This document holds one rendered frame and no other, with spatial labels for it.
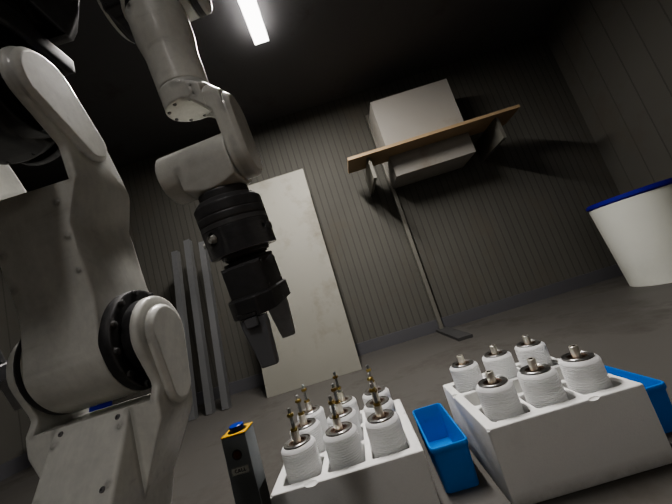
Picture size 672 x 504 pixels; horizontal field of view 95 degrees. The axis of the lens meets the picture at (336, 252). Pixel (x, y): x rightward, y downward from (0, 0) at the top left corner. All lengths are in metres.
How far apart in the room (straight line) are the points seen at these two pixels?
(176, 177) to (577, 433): 0.99
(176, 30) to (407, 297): 3.12
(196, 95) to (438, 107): 3.30
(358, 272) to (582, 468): 2.64
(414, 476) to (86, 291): 0.78
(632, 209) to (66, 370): 3.30
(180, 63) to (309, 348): 2.51
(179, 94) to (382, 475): 0.87
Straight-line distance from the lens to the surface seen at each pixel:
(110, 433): 0.52
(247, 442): 1.03
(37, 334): 0.55
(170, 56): 0.48
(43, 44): 0.65
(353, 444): 0.93
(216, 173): 0.41
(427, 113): 3.58
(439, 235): 3.52
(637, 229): 3.30
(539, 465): 1.00
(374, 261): 3.36
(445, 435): 1.35
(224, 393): 3.06
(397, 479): 0.93
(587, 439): 1.04
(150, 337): 0.49
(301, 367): 2.80
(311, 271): 2.88
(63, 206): 0.53
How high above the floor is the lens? 0.57
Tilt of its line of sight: 9 degrees up
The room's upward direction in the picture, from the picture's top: 17 degrees counter-clockwise
